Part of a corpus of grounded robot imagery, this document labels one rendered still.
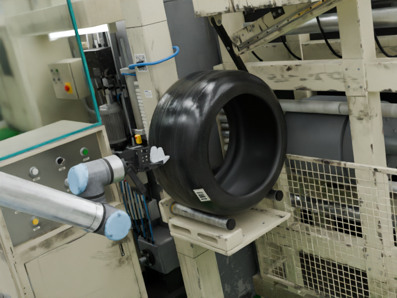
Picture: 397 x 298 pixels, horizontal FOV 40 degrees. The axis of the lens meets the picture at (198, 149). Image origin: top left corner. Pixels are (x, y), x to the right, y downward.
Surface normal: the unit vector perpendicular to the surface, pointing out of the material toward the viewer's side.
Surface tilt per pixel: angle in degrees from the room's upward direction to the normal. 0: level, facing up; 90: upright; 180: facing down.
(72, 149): 90
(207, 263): 90
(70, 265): 90
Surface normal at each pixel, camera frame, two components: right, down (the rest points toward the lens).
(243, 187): -0.47, -0.73
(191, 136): -0.11, -0.01
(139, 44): -0.73, 0.33
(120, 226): 0.65, 0.18
